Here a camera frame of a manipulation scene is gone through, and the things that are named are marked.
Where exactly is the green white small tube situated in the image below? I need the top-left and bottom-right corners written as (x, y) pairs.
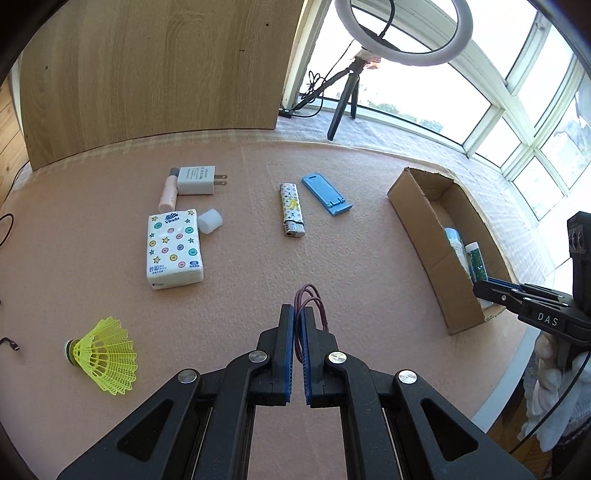
top-left (465, 242), bottom-right (488, 283)

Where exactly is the dark red hair tie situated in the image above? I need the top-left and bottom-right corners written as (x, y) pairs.
top-left (292, 283), bottom-right (330, 365)

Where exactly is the white lotion bottle blue cap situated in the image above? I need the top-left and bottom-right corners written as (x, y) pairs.
top-left (444, 227), bottom-right (472, 279)

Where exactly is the patterned white lighter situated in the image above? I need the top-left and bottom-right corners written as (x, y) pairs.
top-left (280, 183), bottom-right (305, 238)

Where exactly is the star patterned tissue pack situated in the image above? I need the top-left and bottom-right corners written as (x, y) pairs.
top-left (145, 209), bottom-right (204, 290)

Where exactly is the small white translucent cap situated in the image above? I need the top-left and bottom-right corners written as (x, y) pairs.
top-left (197, 209), bottom-right (223, 235)

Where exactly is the blue plastic phone stand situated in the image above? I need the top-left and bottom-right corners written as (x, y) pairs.
top-left (301, 173), bottom-right (353, 216)

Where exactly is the yellow plastic shuttlecock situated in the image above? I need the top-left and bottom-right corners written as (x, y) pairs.
top-left (64, 317), bottom-right (138, 396)

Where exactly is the small pink cosmetic bottle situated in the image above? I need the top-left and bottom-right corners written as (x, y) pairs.
top-left (158, 167), bottom-right (179, 213)

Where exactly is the white USB wall charger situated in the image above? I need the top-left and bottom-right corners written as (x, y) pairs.
top-left (177, 166), bottom-right (228, 196)

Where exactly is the right white gloved hand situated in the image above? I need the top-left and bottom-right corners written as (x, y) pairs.
top-left (518, 332), bottom-right (590, 452)

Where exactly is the open cardboard box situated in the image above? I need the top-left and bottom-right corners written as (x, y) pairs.
top-left (388, 167), bottom-right (515, 335)

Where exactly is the black tripod stand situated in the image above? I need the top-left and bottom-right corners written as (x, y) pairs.
top-left (279, 54), bottom-right (370, 141)

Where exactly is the pine wood headboard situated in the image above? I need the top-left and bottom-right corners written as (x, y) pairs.
top-left (0, 77), bottom-right (29, 204)

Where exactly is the large wooden board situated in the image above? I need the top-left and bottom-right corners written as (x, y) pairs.
top-left (20, 1), bottom-right (303, 169)

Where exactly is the black charging cable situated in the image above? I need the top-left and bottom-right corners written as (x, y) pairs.
top-left (0, 212), bottom-right (22, 352)

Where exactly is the white ring light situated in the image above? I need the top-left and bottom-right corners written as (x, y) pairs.
top-left (334, 0), bottom-right (475, 67)

